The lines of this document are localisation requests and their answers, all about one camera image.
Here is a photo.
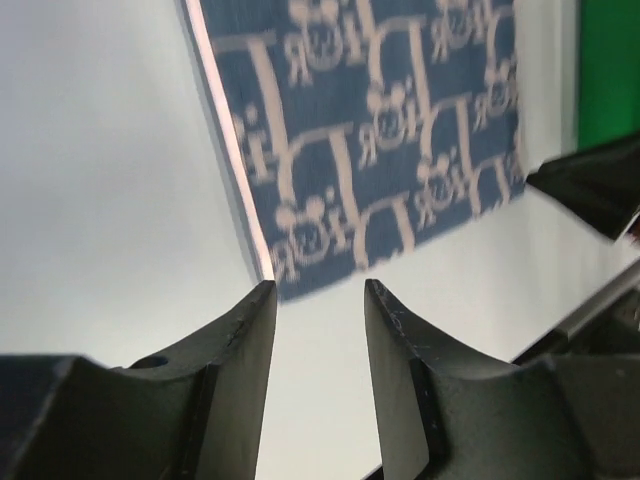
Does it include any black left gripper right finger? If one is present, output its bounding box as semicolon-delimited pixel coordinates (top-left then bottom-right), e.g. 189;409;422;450
364;280;639;479

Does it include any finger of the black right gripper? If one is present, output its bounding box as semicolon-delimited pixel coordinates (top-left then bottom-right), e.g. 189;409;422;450
527;144;639;240

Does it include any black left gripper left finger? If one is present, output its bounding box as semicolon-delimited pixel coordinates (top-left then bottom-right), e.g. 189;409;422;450
1;281;277;479

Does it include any patterned towel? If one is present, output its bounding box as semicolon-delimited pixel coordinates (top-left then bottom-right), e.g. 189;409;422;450
184;1;524;301

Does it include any green plastic tray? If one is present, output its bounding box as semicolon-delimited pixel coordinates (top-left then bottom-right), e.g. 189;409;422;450
578;0;639;148

